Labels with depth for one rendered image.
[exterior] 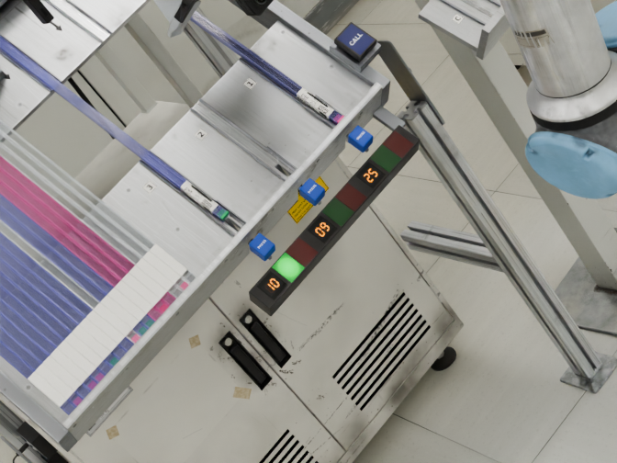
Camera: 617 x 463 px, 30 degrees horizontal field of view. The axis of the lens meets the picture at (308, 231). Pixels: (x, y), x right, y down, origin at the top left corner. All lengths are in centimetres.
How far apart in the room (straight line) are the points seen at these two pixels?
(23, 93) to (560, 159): 84
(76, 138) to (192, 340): 172
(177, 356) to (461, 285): 78
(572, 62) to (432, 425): 116
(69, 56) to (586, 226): 97
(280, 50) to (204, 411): 65
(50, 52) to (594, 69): 87
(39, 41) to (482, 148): 138
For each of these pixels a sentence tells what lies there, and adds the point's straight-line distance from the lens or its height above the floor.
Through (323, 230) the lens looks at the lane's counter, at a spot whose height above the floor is 66.
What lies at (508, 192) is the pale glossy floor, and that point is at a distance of 268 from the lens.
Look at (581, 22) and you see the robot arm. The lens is 123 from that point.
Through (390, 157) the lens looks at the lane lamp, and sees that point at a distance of 168.
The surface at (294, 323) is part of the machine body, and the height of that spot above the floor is 37.
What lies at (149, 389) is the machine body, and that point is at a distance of 195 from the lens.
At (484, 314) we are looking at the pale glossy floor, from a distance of 240.
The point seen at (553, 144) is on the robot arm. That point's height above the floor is 76.
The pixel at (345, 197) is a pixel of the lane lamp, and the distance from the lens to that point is 165.
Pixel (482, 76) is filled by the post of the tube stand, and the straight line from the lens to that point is 196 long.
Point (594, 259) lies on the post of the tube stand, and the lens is 221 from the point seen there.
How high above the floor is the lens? 144
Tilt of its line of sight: 28 degrees down
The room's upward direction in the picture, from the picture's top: 39 degrees counter-clockwise
